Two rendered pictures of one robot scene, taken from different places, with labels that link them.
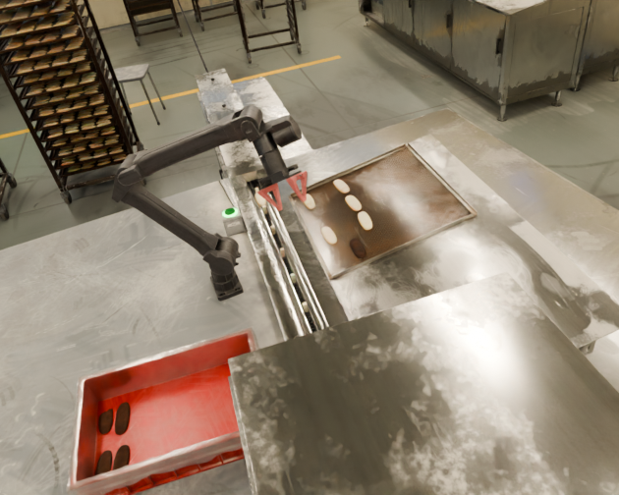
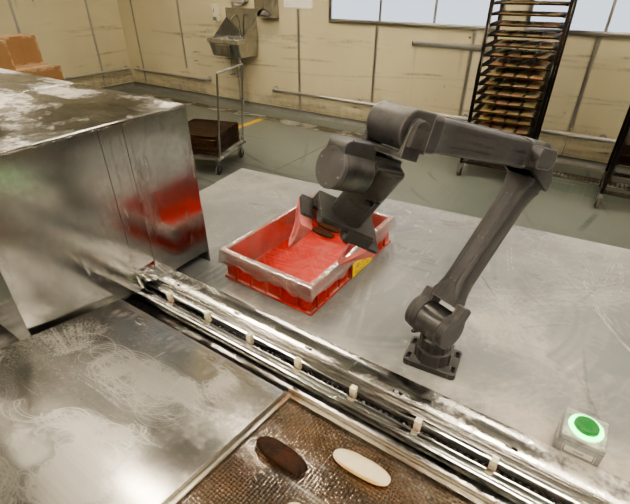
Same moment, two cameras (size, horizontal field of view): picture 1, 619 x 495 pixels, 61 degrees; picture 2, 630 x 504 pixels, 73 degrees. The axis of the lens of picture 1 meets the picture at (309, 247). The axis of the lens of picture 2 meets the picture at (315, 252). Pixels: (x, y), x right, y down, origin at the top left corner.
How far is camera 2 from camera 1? 171 cm
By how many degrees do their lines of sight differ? 97
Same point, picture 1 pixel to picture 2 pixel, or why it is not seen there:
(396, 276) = (181, 425)
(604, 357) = not seen: outside the picture
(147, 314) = not seen: hidden behind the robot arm
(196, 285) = (465, 342)
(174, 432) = (310, 253)
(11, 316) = (556, 246)
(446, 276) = (88, 446)
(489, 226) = not seen: outside the picture
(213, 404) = (302, 274)
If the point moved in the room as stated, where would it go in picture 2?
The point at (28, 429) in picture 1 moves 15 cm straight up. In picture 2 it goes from (404, 221) to (409, 183)
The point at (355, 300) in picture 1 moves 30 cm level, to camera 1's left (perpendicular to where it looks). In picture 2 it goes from (230, 378) to (331, 309)
